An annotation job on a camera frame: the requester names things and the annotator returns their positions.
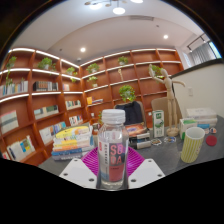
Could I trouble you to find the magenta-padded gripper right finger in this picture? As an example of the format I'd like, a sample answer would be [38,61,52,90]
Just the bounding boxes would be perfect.
[127,146,166,190]

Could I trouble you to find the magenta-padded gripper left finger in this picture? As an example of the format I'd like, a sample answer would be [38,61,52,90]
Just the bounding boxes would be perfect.
[59,146,101,190]

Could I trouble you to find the clear bottle with pink label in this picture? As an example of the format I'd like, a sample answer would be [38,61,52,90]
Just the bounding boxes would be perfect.
[96,108,130,191]

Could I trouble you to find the colourful stack of books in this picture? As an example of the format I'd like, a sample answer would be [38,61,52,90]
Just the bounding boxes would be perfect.
[50,122,95,162]

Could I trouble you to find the green and white carton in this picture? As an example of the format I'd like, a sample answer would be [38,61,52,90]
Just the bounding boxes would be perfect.
[151,109,166,139]

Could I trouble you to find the yellow striped white cup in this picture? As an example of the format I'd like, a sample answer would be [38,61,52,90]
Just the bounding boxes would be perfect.
[180,126,206,164]

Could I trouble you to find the chair with dark jacket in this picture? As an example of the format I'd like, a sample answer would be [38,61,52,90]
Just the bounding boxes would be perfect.
[114,100,147,127]

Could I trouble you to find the small green and white box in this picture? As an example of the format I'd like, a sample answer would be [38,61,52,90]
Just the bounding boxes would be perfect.
[179,118,198,140]

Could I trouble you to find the wooden artist mannequin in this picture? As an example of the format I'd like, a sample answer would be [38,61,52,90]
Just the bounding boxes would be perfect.
[148,64,187,137]

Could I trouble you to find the flat round red coaster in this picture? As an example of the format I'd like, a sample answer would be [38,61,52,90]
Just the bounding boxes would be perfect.
[205,134,218,147]

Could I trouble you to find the orange wooden shelf unit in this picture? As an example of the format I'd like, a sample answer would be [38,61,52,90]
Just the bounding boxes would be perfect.
[0,47,185,167]

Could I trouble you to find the grey window curtain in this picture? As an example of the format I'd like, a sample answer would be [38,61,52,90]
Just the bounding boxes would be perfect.
[189,41,221,66]

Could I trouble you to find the black ceiling track light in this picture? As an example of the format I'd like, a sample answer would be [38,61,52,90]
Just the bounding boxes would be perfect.
[186,33,206,51]

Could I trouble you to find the ceiling air vent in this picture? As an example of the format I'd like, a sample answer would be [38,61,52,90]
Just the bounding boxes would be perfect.
[129,14,155,22]

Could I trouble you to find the multi-bulb ceiling lamp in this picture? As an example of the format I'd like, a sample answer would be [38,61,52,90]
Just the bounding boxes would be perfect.
[83,0,144,16]

